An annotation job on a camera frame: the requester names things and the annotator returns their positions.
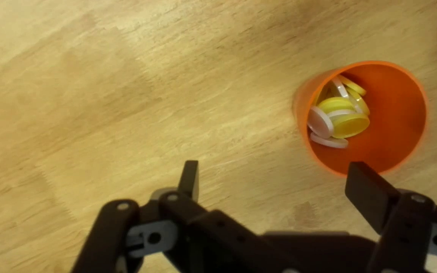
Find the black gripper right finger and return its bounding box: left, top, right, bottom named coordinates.
left=344, top=163, right=400, bottom=234

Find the orange plastic cup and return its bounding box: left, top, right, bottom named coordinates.
left=292, top=61, right=427, bottom=176

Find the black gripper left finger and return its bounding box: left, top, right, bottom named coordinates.
left=177, top=161, right=198, bottom=200

